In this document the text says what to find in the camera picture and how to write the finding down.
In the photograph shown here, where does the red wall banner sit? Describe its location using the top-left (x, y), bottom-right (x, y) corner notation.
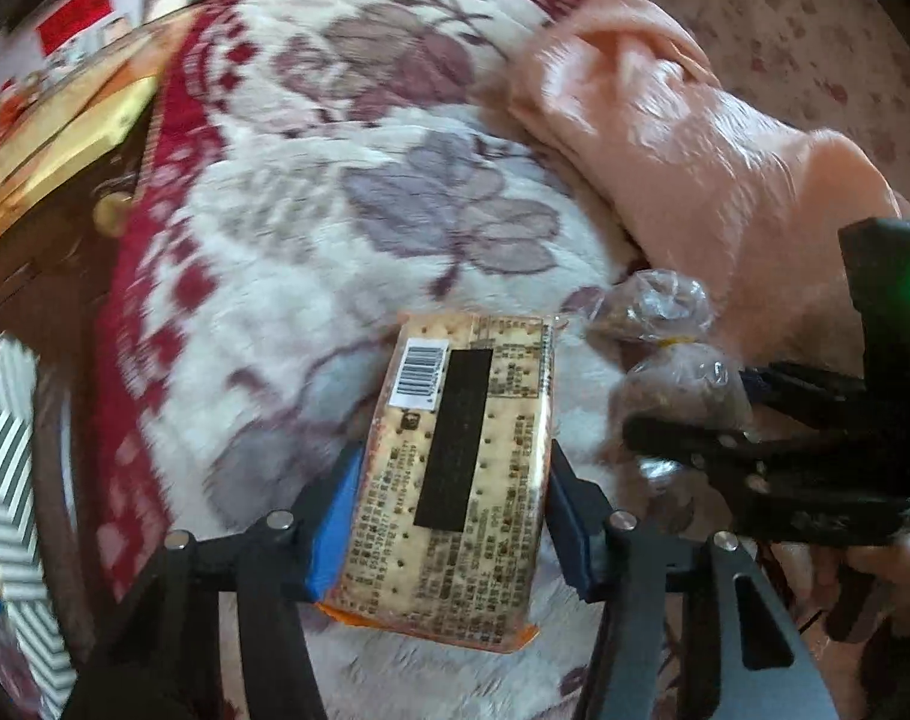
top-left (36, 0), bottom-right (118, 55)

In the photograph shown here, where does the green white striped box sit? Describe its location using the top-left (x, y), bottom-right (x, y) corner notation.
top-left (0, 334), bottom-right (78, 720)

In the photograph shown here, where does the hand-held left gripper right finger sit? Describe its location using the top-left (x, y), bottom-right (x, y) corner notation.
top-left (548, 439), bottom-right (842, 720)

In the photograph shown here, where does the orange cracker packet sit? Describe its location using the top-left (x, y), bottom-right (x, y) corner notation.
top-left (316, 311), bottom-right (561, 653)

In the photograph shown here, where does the red plush toy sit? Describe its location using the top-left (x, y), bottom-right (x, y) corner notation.
top-left (0, 79), bottom-right (32, 128)

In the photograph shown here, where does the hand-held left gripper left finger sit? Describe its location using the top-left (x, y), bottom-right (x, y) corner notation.
top-left (61, 446), bottom-right (366, 720)

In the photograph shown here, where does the person's right hand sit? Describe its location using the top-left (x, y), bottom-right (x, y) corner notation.
top-left (795, 529), bottom-right (910, 620)

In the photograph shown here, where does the small clear bag of nuts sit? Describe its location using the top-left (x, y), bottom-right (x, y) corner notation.
top-left (585, 268), bottom-right (714, 347)

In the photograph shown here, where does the clear zip bag of nuts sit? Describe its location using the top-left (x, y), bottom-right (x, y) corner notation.
top-left (611, 345), bottom-right (756, 458)

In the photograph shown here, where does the pink quilt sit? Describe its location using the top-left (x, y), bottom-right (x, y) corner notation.
top-left (500, 0), bottom-right (910, 421)

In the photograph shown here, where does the floral fleece blanket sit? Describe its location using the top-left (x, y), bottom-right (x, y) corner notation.
top-left (91, 0), bottom-right (801, 720)

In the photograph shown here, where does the wooden cabinet yellow top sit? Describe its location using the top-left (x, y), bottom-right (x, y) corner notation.
top-left (0, 7), bottom-right (193, 256)

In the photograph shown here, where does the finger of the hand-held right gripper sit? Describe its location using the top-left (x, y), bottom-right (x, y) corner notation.
top-left (623, 412), bottom-right (801, 482)
top-left (740, 364), bottom-right (870, 422)

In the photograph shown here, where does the round brass knob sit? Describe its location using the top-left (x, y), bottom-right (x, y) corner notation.
top-left (93, 193), bottom-right (132, 235)

